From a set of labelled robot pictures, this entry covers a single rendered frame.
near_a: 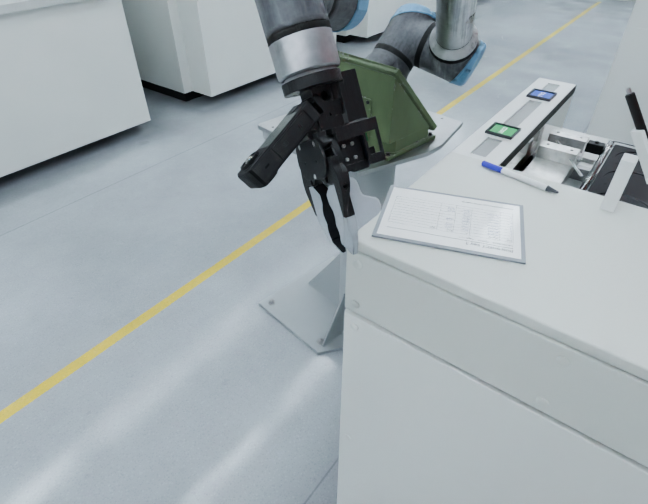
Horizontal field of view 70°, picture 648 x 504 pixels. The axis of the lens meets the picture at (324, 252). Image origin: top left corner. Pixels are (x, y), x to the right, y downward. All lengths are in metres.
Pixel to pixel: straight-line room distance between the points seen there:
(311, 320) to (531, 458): 1.21
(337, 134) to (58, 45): 2.72
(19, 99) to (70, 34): 0.46
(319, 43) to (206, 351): 1.42
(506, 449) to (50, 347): 1.67
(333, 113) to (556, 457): 0.54
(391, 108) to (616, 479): 0.82
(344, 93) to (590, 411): 0.48
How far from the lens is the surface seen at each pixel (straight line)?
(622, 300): 0.67
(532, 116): 1.16
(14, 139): 3.15
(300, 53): 0.54
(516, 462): 0.80
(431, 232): 0.68
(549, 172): 1.11
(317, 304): 1.90
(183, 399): 1.70
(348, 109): 0.57
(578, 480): 0.78
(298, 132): 0.53
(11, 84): 3.09
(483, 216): 0.74
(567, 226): 0.77
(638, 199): 1.05
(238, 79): 4.01
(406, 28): 1.32
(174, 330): 1.91
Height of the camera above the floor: 1.36
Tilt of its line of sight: 39 degrees down
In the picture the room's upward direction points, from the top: straight up
